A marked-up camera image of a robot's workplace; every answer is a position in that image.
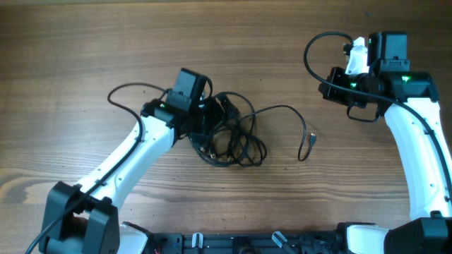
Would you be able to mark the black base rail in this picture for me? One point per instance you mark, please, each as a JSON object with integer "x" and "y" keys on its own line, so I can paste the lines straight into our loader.
{"x": 282, "y": 243}

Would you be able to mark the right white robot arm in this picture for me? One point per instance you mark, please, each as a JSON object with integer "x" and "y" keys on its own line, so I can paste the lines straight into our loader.
{"x": 378, "y": 72}

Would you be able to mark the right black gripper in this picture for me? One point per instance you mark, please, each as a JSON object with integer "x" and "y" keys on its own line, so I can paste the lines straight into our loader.
{"x": 333, "y": 94}

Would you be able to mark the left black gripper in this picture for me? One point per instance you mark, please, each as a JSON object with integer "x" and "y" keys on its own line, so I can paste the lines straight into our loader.
{"x": 217, "y": 116}

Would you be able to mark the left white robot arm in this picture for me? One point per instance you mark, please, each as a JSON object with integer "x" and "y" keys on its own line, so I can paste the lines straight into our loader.
{"x": 84, "y": 217}

